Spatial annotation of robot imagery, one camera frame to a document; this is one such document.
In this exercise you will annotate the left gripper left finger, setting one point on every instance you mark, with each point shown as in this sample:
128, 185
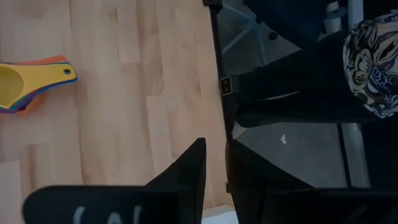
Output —
174, 199

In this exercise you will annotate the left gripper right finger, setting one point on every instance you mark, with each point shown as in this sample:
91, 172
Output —
280, 205

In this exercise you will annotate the yellow measuring cup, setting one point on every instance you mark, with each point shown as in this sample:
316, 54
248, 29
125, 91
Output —
34, 81

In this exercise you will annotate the black and white patterned cloth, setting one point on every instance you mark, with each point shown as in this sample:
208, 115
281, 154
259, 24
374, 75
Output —
311, 77

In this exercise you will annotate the grey metal post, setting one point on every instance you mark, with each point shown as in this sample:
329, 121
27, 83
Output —
354, 155

